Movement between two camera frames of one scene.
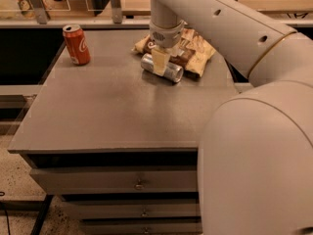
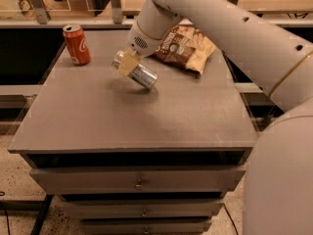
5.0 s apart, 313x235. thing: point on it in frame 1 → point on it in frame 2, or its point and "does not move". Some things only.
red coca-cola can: [77, 44] does not move
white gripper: [166, 36] → [141, 43]
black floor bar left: [42, 214] does not move
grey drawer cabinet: [118, 145] does not move
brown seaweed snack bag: [192, 55] does not move
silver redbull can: [172, 73] → [141, 74]
